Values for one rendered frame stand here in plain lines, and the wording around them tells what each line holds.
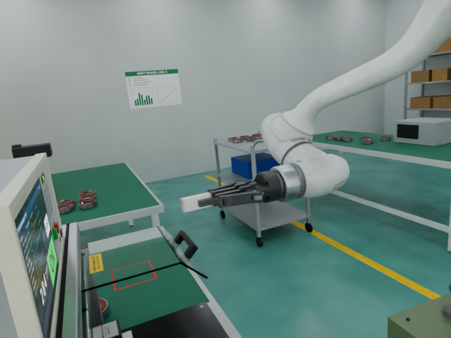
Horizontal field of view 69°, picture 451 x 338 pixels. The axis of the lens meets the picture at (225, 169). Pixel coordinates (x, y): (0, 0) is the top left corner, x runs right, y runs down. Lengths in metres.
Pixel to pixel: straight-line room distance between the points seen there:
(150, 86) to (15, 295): 5.57
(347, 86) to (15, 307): 0.74
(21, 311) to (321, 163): 0.66
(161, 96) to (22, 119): 2.14
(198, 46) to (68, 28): 2.06
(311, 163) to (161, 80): 5.24
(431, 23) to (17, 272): 0.77
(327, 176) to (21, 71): 5.36
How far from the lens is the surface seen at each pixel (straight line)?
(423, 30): 0.78
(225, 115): 6.32
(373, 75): 0.81
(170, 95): 5.98
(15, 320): 0.45
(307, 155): 0.85
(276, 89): 6.86
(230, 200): 0.72
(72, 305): 0.60
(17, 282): 0.43
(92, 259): 0.85
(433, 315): 1.01
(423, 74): 7.57
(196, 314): 1.09
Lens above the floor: 1.41
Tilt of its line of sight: 13 degrees down
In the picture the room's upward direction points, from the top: 5 degrees counter-clockwise
